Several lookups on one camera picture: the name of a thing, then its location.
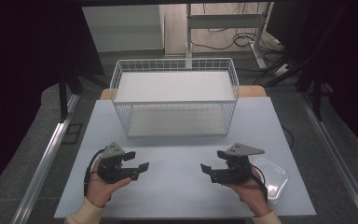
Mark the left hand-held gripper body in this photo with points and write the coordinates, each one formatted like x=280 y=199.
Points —
x=112 y=169

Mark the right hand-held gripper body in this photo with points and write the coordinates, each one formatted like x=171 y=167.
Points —
x=239 y=168

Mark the clear plastic container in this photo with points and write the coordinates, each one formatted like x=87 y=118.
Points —
x=275 y=179

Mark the person's left hand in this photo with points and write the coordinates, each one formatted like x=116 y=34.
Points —
x=101 y=189

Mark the person's right hand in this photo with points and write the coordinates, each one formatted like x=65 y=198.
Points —
x=250 y=193

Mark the black metal stand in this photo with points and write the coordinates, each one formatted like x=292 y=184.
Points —
x=63 y=99

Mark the white power strip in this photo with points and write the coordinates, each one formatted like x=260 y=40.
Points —
x=281 y=70

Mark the black floor bracket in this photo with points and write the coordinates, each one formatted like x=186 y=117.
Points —
x=73 y=133

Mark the aluminium rail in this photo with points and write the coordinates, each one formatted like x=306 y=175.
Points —
x=46 y=161
x=338 y=155

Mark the white desk frame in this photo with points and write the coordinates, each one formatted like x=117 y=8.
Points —
x=223 y=21

